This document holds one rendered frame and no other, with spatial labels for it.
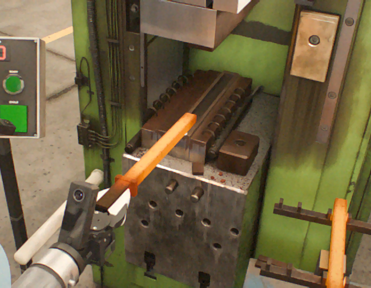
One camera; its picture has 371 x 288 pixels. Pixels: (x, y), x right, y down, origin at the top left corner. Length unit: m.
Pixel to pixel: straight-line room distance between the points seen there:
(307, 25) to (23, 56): 0.76
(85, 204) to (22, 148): 2.29
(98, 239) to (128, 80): 0.76
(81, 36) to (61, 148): 1.56
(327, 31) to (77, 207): 0.74
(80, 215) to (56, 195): 1.89
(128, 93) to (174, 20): 0.42
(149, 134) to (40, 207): 1.35
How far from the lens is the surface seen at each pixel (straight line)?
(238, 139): 1.45
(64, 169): 2.95
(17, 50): 1.51
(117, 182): 1.03
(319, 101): 1.41
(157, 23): 1.31
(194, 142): 1.42
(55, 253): 0.88
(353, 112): 1.42
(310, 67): 1.35
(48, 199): 2.77
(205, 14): 1.24
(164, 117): 1.53
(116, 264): 2.17
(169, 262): 1.68
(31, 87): 1.50
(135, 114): 1.65
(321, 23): 1.30
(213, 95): 1.64
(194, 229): 1.53
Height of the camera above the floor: 1.79
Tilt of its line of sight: 35 degrees down
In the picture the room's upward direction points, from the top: 3 degrees clockwise
